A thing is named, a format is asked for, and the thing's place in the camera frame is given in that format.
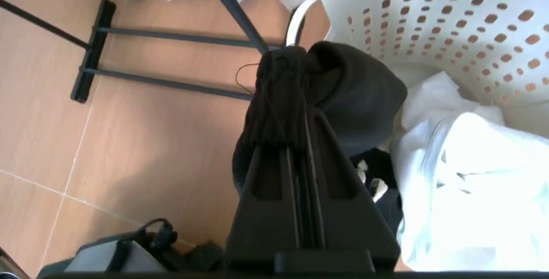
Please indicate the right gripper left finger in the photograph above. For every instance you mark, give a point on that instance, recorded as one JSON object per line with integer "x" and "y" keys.
{"x": 261, "y": 223}

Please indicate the black shorts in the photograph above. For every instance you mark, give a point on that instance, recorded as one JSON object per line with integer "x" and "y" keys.
{"x": 356, "y": 90}

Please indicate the white garment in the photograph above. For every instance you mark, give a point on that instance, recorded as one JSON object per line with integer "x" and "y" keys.
{"x": 472, "y": 184}

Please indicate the black clothes rack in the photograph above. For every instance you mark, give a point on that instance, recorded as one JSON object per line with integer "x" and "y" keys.
{"x": 96, "y": 43}

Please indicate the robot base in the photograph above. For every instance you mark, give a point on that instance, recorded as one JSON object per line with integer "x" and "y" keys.
{"x": 98, "y": 257}

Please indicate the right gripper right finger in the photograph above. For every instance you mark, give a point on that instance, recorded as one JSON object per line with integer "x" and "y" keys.
{"x": 343, "y": 219}

